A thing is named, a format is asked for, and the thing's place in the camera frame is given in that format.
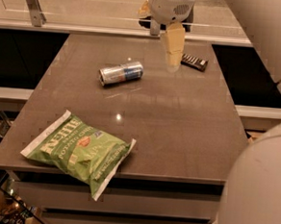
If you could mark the grey table drawer unit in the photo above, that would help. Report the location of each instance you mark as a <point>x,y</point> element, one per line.
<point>124,201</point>

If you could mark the black office chair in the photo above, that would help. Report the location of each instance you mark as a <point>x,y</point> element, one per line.
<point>145,22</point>

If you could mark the green potato chips bag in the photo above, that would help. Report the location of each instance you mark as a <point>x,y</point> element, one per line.
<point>81,151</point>

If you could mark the middle metal railing post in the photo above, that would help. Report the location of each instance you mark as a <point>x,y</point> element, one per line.
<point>154,28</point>

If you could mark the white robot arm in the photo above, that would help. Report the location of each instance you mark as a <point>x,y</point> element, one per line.
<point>190,132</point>

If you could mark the left metal railing post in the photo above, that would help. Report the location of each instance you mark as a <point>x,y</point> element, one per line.
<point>37,16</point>

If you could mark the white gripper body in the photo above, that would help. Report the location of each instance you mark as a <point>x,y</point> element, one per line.
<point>169,8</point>

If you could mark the silver blue redbull can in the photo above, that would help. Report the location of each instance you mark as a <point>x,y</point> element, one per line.
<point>121,73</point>

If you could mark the metal railing post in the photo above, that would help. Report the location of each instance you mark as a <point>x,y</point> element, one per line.
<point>37,16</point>
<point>154,28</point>

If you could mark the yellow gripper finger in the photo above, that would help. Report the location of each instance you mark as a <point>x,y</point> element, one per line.
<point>144,10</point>
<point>173,41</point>

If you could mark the dark chocolate bar wrapper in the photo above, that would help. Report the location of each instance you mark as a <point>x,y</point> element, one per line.
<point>194,62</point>

